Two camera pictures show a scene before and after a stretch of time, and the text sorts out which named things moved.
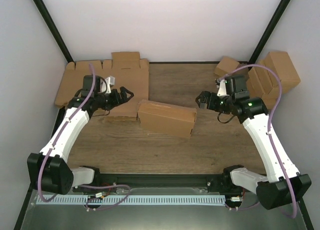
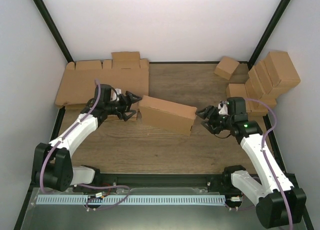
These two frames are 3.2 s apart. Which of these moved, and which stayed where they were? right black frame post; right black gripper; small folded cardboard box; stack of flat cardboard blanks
Moved: right black gripper
Stayed: small folded cardboard box; stack of flat cardboard blanks; right black frame post
